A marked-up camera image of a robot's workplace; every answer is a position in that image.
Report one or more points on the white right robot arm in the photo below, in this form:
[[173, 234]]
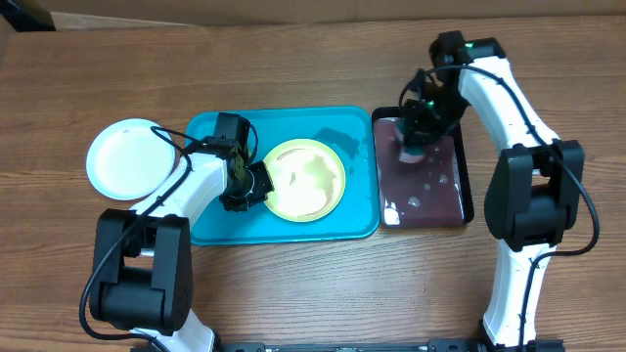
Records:
[[535, 207]]

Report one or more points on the green orange sponge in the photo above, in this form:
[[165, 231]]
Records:
[[407, 154]]

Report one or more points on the black water tray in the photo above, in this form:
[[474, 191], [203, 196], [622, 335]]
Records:
[[431, 193]]

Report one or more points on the teal plastic tray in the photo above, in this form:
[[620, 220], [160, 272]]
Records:
[[348, 131]]

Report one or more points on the light blue plate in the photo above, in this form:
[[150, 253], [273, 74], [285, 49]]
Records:
[[129, 160]]

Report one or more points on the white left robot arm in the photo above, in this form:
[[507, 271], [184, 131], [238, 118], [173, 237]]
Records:
[[141, 286]]

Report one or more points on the cardboard backdrop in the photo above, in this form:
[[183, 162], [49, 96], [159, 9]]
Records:
[[215, 12]]

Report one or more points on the yellow plate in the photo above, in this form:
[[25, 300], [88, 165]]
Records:
[[309, 180]]

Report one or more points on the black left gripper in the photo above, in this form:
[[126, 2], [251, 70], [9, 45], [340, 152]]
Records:
[[264, 185]]

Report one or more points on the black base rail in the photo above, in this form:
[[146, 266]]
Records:
[[433, 345]]

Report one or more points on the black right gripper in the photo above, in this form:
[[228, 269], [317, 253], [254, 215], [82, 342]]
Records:
[[418, 133]]

